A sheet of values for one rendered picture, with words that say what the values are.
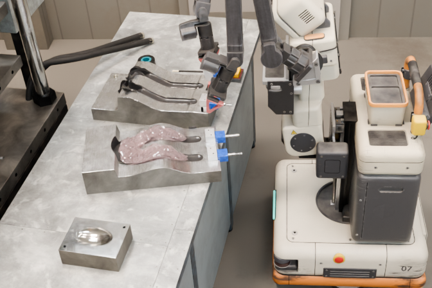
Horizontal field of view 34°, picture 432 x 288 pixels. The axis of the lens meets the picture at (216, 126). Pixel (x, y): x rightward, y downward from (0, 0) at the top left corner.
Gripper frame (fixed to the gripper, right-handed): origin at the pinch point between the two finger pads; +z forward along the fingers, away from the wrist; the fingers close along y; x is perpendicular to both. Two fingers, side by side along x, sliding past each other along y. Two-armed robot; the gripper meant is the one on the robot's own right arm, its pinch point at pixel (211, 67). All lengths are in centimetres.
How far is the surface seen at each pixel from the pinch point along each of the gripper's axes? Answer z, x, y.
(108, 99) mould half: 7.8, -43.5, 10.5
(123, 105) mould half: 6.9, -33.9, 17.8
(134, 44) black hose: 3, -47, -33
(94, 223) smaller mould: 18, -25, 79
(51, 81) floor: 64, -149, -120
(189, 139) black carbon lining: 16.3, -4.5, 28.8
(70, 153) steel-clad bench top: 17, -51, 39
